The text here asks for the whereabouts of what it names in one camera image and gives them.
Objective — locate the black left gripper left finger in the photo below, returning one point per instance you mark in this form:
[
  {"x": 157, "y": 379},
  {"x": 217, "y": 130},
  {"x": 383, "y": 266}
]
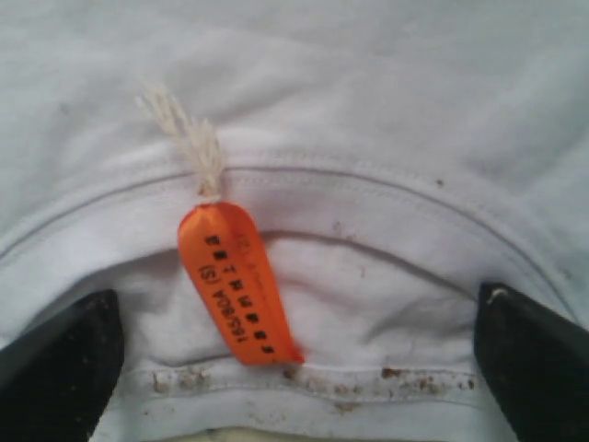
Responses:
[{"x": 57, "y": 379}]

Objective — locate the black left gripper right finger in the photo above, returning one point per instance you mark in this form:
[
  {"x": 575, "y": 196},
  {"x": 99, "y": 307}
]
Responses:
[{"x": 535, "y": 363}]

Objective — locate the white t-shirt red lettering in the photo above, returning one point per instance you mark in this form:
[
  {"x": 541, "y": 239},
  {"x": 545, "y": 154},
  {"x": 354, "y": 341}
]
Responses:
[{"x": 394, "y": 155}]

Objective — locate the orange neck size tag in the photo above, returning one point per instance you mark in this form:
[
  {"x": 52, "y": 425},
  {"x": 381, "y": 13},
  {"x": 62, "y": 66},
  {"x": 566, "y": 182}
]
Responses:
[{"x": 223, "y": 253}]

